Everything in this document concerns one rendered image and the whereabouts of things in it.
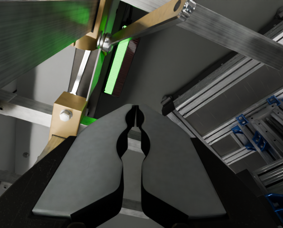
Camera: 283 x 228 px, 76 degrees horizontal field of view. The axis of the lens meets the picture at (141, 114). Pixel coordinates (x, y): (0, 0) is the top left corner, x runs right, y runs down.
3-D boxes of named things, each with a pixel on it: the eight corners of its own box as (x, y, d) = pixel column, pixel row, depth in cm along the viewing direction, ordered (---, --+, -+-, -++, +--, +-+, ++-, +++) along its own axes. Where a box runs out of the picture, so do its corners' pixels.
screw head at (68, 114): (73, 111, 32) (71, 115, 31) (71, 120, 33) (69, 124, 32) (61, 107, 32) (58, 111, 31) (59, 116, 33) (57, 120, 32)
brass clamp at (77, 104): (91, 99, 37) (85, 112, 32) (79, 146, 43) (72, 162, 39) (60, 89, 36) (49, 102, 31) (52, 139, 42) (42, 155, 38)
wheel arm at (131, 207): (152, 201, 56) (153, 215, 52) (148, 207, 58) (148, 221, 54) (-2, 165, 48) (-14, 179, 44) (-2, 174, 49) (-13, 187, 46)
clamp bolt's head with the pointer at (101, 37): (115, 51, 39) (115, 34, 24) (111, 63, 39) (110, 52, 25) (106, 48, 38) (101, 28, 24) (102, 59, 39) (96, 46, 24)
